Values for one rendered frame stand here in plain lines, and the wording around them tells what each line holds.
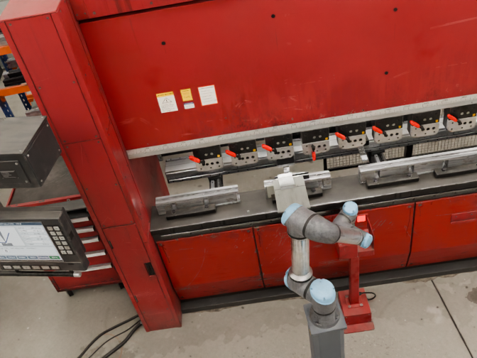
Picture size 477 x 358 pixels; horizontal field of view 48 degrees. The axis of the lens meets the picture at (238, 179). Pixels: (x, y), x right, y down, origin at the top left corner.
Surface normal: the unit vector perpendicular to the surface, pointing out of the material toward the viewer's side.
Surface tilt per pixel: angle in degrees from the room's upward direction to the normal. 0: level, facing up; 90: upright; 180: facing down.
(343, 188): 0
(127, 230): 90
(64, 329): 0
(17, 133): 0
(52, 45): 90
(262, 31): 90
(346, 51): 90
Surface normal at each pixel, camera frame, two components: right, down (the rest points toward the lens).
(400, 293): -0.15, -0.73
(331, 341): 0.15, 0.65
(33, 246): -0.13, 0.68
